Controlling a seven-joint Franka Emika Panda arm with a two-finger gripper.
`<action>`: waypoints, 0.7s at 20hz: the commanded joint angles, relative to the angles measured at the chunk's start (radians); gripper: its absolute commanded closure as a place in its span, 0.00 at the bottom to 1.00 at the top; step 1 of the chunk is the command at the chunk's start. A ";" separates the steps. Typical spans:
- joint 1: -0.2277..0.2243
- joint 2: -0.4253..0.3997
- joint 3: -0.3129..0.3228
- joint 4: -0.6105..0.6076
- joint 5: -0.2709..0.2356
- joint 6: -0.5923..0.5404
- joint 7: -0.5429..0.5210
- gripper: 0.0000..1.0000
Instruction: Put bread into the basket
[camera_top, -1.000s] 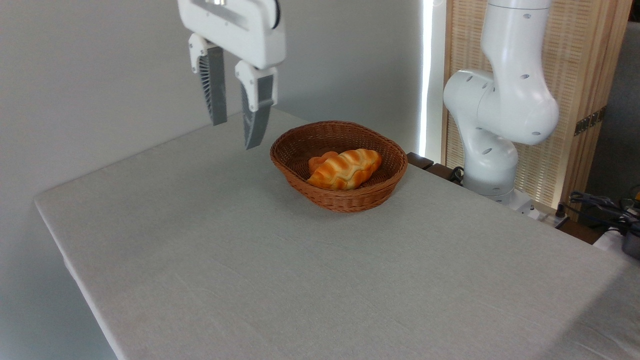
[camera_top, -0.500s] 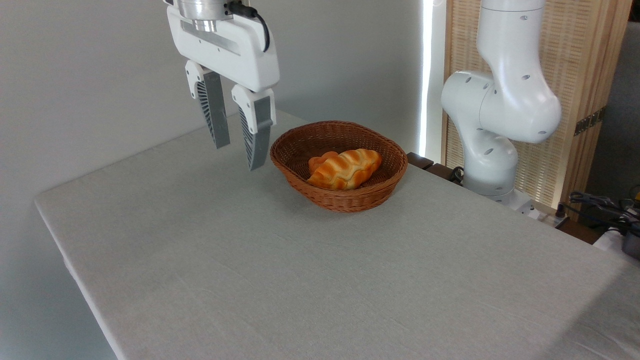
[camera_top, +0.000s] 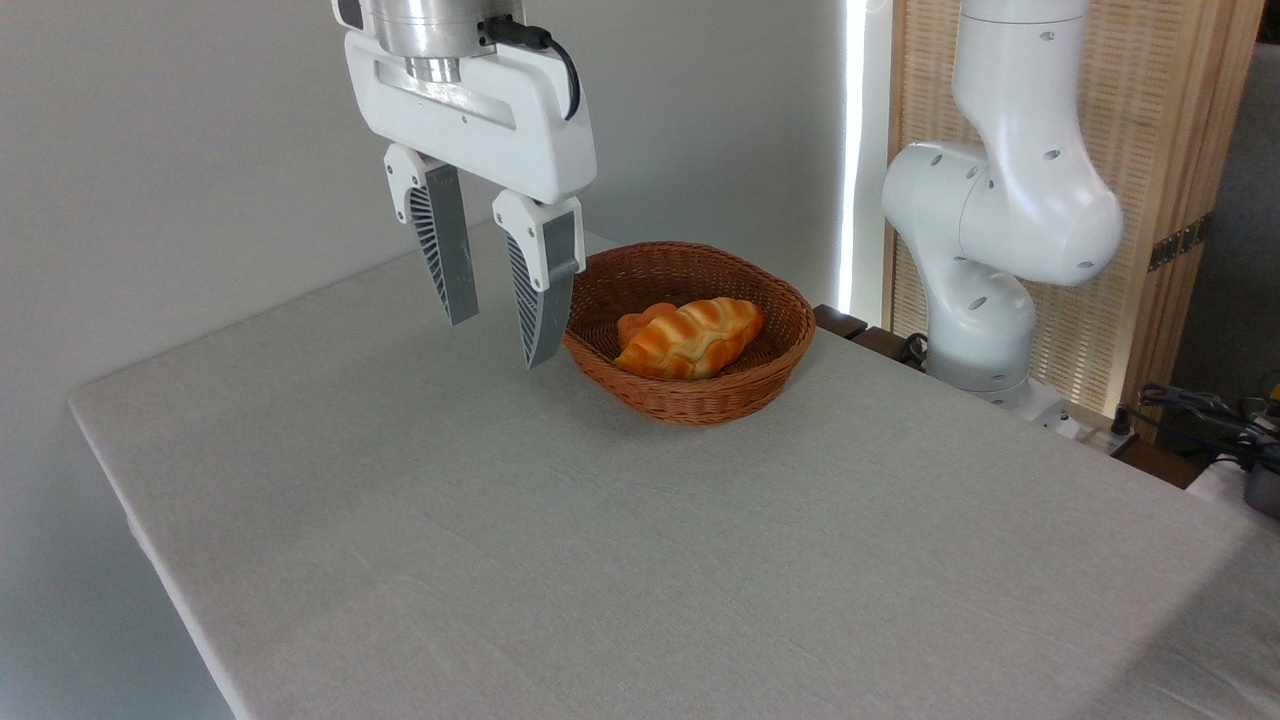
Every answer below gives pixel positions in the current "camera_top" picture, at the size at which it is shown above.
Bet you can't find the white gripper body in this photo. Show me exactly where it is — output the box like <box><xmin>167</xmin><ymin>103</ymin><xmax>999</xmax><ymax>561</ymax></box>
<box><xmin>343</xmin><ymin>30</ymin><xmax>598</xmax><ymax>204</ymax></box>

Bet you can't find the dark brown wooden bench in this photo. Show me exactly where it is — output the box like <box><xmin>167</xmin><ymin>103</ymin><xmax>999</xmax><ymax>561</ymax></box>
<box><xmin>813</xmin><ymin>304</ymin><xmax>931</xmax><ymax>373</ymax></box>

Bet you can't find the black cable bundle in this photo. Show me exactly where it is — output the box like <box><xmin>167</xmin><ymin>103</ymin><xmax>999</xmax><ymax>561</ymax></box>
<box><xmin>1138</xmin><ymin>383</ymin><xmax>1280</xmax><ymax>471</ymax></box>

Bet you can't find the flower-shaped orange bun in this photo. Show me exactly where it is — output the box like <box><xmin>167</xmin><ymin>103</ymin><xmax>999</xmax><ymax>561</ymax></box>
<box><xmin>617</xmin><ymin>302</ymin><xmax>681</xmax><ymax>347</ymax></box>

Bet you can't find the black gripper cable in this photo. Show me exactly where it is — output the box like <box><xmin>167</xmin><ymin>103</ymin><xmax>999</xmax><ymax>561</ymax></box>
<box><xmin>485</xmin><ymin>17</ymin><xmax>582</xmax><ymax>122</ymax></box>

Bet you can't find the wooden slatted folding screen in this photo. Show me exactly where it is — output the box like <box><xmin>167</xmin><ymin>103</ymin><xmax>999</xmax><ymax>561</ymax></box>
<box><xmin>885</xmin><ymin>0</ymin><xmax>1266</xmax><ymax>441</ymax></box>

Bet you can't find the grey tablecloth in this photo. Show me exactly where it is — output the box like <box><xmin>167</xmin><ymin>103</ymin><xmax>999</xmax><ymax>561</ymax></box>
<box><xmin>68</xmin><ymin>225</ymin><xmax>1280</xmax><ymax>720</ymax></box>

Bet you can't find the dark metal screen hinge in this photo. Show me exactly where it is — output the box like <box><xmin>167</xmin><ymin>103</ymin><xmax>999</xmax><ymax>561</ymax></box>
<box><xmin>1148</xmin><ymin>213</ymin><xmax>1213</xmax><ymax>273</ymax></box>

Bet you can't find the brown wicker basket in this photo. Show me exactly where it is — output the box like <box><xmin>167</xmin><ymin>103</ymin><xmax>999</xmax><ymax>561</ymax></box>
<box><xmin>563</xmin><ymin>241</ymin><xmax>817</xmax><ymax>427</ymax></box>

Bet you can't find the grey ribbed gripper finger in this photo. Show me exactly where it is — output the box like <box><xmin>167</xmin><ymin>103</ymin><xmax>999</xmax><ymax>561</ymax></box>
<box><xmin>491</xmin><ymin>190</ymin><xmax>586</xmax><ymax>370</ymax></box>
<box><xmin>384</xmin><ymin>143</ymin><xmax>481</xmax><ymax>326</ymax></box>

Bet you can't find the braided golden bread loaf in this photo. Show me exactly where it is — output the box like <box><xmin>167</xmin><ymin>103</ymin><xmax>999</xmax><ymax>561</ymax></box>
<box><xmin>613</xmin><ymin>297</ymin><xmax>765</xmax><ymax>381</ymax></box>

